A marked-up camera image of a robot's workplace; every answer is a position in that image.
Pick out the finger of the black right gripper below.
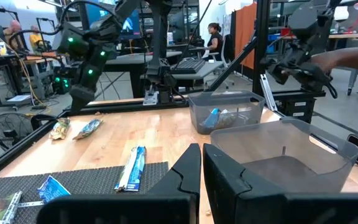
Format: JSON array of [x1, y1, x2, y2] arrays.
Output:
[[78, 93, 96, 113], [70, 93, 83, 113]]

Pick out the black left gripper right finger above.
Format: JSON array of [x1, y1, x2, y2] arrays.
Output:
[[202, 142, 358, 224]]

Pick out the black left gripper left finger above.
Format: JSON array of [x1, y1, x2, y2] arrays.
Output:
[[36, 142, 202, 224]]

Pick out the computer tower green lights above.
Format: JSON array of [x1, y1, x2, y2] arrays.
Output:
[[53, 74, 73, 95]]

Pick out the wooden-top desk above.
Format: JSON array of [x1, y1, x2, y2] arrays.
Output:
[[23, 51, 74, 100]]

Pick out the white flat floor item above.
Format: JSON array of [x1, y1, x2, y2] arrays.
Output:
[[6, 94, 32, 104]]

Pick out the large blue-screen monitor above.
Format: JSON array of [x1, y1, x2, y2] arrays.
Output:
[[85, 0, 141, 41]]

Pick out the black floor fan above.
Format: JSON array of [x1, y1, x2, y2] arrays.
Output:
[[0, 112, 58, 152]]

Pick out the dark woven table mat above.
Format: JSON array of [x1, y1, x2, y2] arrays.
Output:
[[0, 161, 170, 224]]

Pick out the grey translucent plastic bin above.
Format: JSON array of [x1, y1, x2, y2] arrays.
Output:
[[187, 90, 266, 135], [209, 118, 358, 194]]

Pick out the black keyboard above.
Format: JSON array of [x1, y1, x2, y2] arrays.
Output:
[[171, 58, 206, 75]]

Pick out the black control box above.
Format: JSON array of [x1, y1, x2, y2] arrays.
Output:
[[273, 90, 326, 124]]

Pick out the light office chair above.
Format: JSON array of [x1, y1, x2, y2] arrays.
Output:
[[203, 34, 235, 90]]

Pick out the orange partition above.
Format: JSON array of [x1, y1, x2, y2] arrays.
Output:
[[234, 2, 258, 56]]

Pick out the yellow cable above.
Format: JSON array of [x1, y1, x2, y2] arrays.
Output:
[[0, 23, 48, 110]]

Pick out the black aluminium table frame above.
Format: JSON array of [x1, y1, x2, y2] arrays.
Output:
[[0, 0, 273, 185]]

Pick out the silver metal bracket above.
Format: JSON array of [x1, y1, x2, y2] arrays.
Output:
[[259, 73, 278, 112]]

